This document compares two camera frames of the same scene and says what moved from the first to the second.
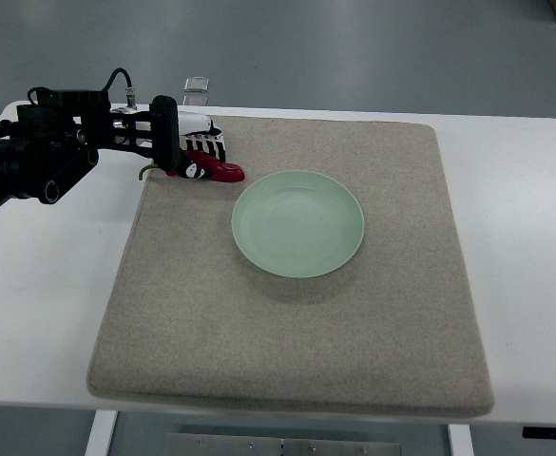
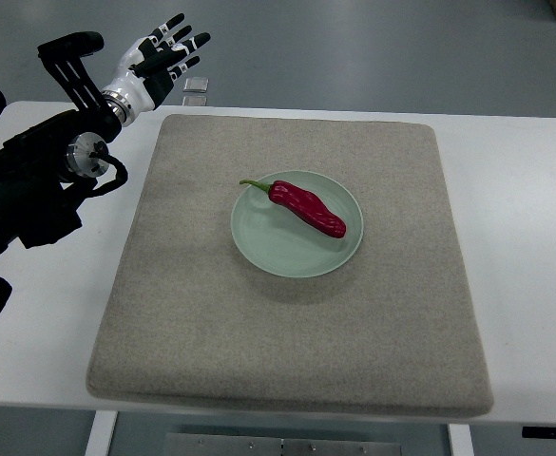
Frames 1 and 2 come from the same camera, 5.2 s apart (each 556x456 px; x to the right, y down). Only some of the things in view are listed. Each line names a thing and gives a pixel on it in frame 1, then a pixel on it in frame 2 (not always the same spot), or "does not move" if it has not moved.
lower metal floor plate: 195,100 does not move
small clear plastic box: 197,84 does not move
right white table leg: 460,439 does not move
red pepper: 217,170 -> 306,204
